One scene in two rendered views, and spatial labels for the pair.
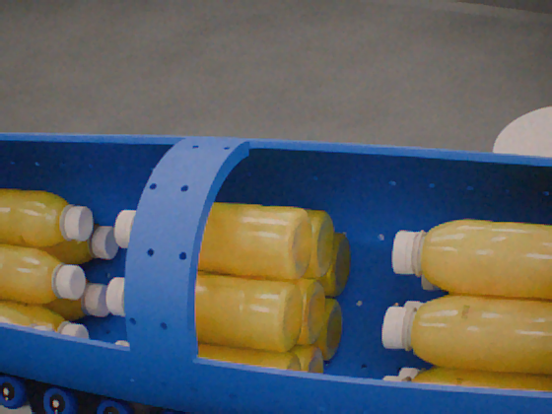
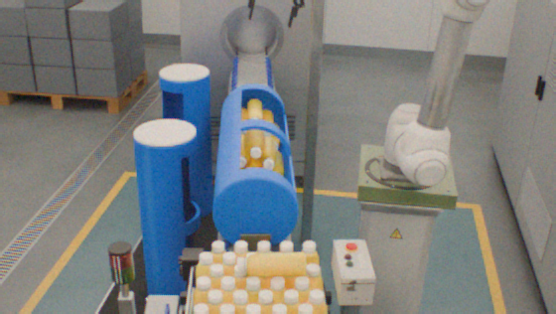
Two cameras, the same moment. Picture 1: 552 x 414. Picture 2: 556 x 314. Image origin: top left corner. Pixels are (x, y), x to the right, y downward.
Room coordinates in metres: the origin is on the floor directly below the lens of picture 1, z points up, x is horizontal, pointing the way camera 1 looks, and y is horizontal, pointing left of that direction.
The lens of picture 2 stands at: (1.79, 2.08, 2.21)
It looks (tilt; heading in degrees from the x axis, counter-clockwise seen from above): 28 degrees down; 243
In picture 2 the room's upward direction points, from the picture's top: 1 degrees clockwise
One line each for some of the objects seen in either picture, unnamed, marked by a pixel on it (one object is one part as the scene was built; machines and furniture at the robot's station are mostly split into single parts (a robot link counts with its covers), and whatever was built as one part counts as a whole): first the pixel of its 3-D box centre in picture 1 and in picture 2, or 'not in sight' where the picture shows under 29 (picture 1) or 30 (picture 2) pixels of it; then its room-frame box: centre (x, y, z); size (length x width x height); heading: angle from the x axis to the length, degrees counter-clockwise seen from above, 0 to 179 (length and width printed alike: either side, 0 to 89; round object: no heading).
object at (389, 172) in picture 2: not in sight; (402, 163); (0.31, 0.35, 1.09); 0.22 x 0.18 x 0.06; 59
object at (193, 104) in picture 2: not in sight; (187, 144); (0.65, -1.16, 0.59); 0.28 x 0.28 x 0.88
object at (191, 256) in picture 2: not in sight; (195, 266); (1.21, 0.46, 0.95); 0.10 x 0.07 x 0.10; 155
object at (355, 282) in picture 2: not in sight; (351, 270); (0.84, 0.81, 1.05); 0.20 x 0.10 x 0.10; 65
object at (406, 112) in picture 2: not in sight; (408, 133); (0.32, 0.38, 1.23); 0.18 x 0.16 x 0.22; 67
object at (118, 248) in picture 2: not in sight; (122, 271); (1.50, 0.70, 1.18); 0.06 x 0.06 x 0.16
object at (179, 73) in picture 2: not in sight; (184, 72); (0.65, -1.16, 1.03); 0.28 x 0.28 x 0.01
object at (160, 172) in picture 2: not in sight; (170, 217); (1.01, -0.43, 0.59); 0.28 x 0.28 x 0.88
